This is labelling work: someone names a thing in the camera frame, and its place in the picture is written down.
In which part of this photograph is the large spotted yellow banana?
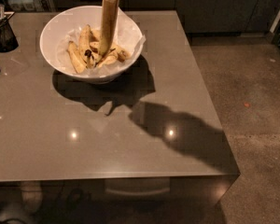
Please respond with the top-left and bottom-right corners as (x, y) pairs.
(99, 0), (119, 57)

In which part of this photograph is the white paper bowl liner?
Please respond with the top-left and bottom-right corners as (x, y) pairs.
(55, 7), (146, 84)

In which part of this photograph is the upright yellow banana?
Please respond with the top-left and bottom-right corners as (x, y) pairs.
(78, 25), (91, 61)

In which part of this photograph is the white ceramic bowl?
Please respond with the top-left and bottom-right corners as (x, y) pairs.
(40, 6), (146, 84)

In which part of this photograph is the small banana pieces cluster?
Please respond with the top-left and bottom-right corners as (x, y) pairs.
(85, 30), (132, 68)

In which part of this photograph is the left lying yellow banana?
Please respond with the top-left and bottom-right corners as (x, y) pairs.
(67, 41), (86, 74)

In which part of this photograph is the black mesh utensil holder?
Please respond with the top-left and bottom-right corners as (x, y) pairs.
(0, 4), (19, 52)

